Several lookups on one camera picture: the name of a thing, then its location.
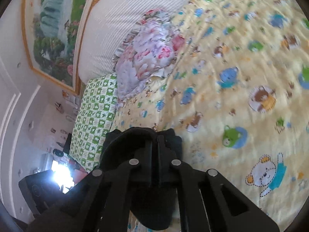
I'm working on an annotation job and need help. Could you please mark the wall stickers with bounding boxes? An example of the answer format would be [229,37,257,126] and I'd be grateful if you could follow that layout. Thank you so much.
[49,89,81,155]

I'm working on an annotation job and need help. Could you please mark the floral ruffled pillow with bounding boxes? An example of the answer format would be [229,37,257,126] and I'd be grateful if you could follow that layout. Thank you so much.
[112,9,185,102]

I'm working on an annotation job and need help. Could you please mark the white padded headboard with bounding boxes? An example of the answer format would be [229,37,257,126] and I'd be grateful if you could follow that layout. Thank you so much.
[74,0,213,85]

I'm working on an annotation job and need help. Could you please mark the yellow bear print blanket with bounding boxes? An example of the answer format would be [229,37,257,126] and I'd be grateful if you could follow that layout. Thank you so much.
[110,0,309,232]

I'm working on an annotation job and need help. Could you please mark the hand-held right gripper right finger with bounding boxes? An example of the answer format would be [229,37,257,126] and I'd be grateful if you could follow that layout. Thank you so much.
[157,135,280,232]

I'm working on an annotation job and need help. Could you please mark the bright window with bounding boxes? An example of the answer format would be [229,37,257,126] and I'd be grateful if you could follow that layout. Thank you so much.
[51,159,74,194]

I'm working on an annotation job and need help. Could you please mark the framed landscape painting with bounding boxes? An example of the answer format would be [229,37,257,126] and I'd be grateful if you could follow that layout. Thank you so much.
[20,0,97,95]

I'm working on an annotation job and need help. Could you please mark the green patterned pillow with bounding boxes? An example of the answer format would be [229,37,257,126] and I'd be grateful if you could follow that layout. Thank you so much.
[69,74,119,172]

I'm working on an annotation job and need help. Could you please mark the dark furniture piece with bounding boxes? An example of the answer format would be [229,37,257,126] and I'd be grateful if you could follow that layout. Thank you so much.
[63,132,73,153]

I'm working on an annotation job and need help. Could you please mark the black pants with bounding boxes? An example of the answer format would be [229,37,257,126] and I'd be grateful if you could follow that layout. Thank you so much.
[99,127,183,231]

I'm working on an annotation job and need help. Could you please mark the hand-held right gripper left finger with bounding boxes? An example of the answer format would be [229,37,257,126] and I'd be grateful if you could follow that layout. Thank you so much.
[26,135,155,232]

